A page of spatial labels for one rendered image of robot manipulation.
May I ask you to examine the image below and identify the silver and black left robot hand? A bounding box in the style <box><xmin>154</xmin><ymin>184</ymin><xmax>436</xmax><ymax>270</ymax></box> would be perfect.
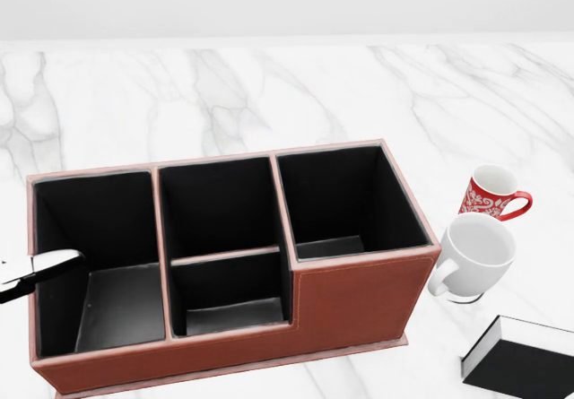
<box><xmin>0</xmin><ymin>248</ymin><xmax>86</xmax><ymax>305</ymax></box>

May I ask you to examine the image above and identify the red-brown desk caddy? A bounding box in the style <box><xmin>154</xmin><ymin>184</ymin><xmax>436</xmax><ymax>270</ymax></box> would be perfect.
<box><xmin>25</xmin><ymin>137</ymin><xmax>442</xmax><ymax>399</ymax></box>

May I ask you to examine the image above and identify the black book with white pages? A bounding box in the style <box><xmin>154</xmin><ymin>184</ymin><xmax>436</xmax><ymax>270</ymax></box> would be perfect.
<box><xmin>460</xmin><ymin>314</ymin><xmax>574</xmax><ymax>399</ymax></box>

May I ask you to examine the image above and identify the plain white mug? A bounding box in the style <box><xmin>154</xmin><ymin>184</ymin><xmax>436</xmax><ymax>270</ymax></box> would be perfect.
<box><xmin>427</xmin><ymin>212</ymin><xmax>517</xmax><ymax>305</ymax></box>

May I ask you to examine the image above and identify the red patterned mug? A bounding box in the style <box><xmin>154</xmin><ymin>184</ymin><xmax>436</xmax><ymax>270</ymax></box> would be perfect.
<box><xmin>457</xmin><ymin>163</ymin><xmax>535</xmax><ymax>222</ymax></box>

